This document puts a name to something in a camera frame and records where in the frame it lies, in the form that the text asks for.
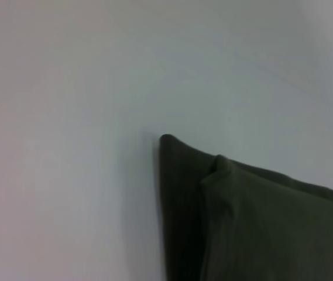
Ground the dark green printed t-shirt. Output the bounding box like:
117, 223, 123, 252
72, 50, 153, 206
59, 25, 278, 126
157, 133, 333, 281

